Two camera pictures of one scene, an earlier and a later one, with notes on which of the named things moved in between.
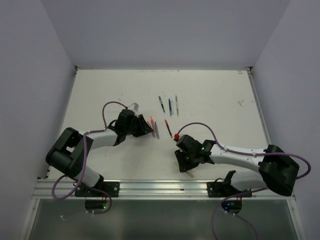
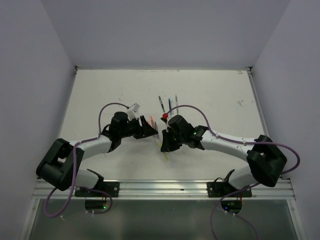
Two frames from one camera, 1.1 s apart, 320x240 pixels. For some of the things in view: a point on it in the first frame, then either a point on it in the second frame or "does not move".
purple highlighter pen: [156, 131] does not move
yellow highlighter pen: [187, 172] to [160, 145]
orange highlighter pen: [154, 132] does not move
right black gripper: [184, 166] to [167, 145]
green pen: [162, 104] does not move
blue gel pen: [169, 103] does not move
